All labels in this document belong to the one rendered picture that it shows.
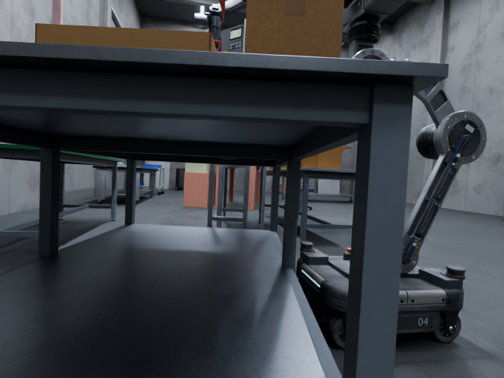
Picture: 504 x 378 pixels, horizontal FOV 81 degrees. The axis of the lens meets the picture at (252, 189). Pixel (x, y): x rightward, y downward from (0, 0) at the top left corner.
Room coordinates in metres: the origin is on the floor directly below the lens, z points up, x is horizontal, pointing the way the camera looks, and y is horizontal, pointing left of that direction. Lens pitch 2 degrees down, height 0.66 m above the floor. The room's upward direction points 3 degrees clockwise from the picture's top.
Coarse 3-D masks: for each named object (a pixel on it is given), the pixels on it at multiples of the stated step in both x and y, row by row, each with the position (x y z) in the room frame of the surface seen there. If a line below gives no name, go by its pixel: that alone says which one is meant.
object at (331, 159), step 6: (330, 150) 3.09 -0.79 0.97; (336, 150) 3.11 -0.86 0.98; (342, 150) 3.35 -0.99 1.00; (312, 156) 3.19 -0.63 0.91; (318, 156) 3.06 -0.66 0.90; (324, 156) 3.07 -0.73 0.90; (330, 156) 3.09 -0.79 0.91; (336, 156) 3.11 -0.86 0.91; (306, 162) 3.32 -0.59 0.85; (312, 162) 3.18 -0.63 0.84; (318, 162) 3.05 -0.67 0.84; (324, 162) 3.07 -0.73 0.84; (330, 162) 3.09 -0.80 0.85; (336, 162) 3.11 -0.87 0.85; (330, 168) 3.09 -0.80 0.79; (336, 168) 3.11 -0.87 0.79
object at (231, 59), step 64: (0, 64) 0.46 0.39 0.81; (64, 64) 0.44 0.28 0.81; (128, 64) 0.43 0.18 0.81; (192, 64) 0.42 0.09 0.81; (256, 64) 0.42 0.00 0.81; (320, 64) 0.42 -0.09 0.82; (384, 64) 0.42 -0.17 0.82; (64, 128) 1.15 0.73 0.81; (128, 128) 1.07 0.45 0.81; (192, 128) 1.00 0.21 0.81; (256, 128) 0.93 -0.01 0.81
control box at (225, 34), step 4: (228, 28) 1.69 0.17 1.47; (232, 28) 1.66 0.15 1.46; (224, 32) 1.69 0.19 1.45; (228, 32) 1.68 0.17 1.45; (224, 36) 1.69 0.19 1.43; (228, 36) 1.68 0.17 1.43; (224, 40) 1.69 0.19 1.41; (228, 40) 1.67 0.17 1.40; (232, 40) 1.66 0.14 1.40; (236, 40) 1.64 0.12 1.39; (224, 44) 1.69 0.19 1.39; (228, 44) 1.67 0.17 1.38; (224, 48) 1.69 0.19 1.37; (228, 48) 1.67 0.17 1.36; (240, 48) 1.63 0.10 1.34; (240, 52) 1.62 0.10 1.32
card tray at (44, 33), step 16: (48, 32) 0.45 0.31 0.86; (64, 32) 0.45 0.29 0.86; (80, 32) 0.45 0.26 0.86; (96, 32) 0.45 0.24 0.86; (112, 32) 0.45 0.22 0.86; (128, 32) 0.45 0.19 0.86; (144, 32) 0.45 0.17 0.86; (160, 32) 0.45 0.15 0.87; (176, 32) 0.45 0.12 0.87; (192, 32) 0.45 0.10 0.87; (208, 32) 0.45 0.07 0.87; (160, 48) 0.45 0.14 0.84; (176, 48) 0.45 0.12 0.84; (192, 48) 0.45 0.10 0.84; (208, 48) 0.45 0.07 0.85
